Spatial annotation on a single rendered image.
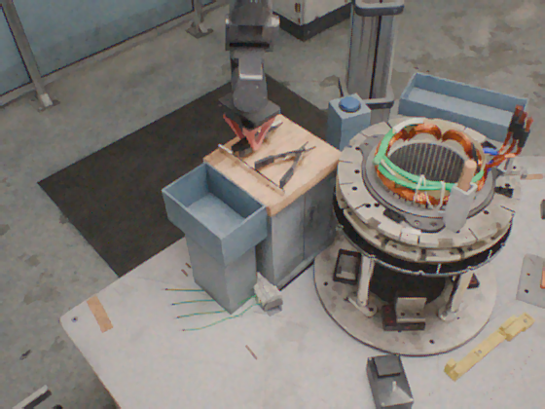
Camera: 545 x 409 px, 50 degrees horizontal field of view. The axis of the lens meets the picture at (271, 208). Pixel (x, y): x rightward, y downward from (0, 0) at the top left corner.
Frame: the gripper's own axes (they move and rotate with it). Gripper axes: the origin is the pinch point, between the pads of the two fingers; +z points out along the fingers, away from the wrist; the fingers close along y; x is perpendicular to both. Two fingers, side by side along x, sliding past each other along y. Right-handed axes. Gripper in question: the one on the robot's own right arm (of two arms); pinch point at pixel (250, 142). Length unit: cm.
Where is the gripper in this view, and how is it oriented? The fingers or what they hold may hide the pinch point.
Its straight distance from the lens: 112.7
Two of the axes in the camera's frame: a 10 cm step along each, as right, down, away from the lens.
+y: 7.1, 5.0, -4.9
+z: 0.1, 6.9, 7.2
